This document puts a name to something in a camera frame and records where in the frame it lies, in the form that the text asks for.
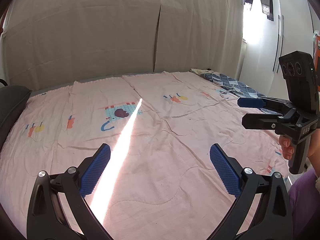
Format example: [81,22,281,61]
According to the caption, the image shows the blue checkered blanket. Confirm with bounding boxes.
[190,68,266,99]

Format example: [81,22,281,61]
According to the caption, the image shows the pink patterned bed quilt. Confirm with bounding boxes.
[1,72,289,239]

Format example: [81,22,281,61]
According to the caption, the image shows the dark grey pillow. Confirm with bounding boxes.
[0,85,31,148]

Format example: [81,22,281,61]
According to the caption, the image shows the beige curtain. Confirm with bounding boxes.
[1,0,243,90]

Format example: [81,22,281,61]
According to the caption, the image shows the person's right hand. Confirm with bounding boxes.
[279,135,295,160]

